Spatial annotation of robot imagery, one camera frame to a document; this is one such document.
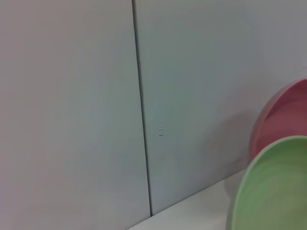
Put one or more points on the pink plastic plate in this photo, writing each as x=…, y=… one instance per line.
x=283, y=112

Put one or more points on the green plastic plate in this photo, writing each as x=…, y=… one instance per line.
x=273, y=189

